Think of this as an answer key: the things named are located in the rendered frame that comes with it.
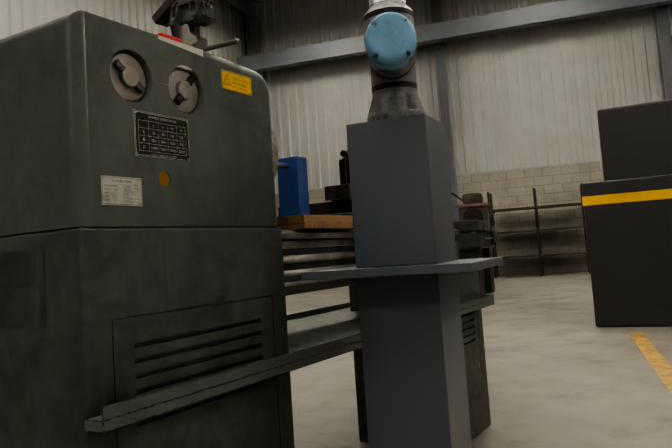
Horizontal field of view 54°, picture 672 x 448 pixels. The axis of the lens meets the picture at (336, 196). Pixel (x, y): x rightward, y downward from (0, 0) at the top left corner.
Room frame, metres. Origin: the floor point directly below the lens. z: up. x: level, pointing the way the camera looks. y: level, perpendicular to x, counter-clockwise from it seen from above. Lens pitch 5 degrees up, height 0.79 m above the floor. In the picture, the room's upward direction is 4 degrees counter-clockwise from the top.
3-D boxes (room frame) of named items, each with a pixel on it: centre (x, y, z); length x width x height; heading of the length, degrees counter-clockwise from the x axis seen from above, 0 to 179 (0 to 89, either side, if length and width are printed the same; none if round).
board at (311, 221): (2.11, 0.17, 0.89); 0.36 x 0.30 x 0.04; 59
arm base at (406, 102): (1.66, -0.17, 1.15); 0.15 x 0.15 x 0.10
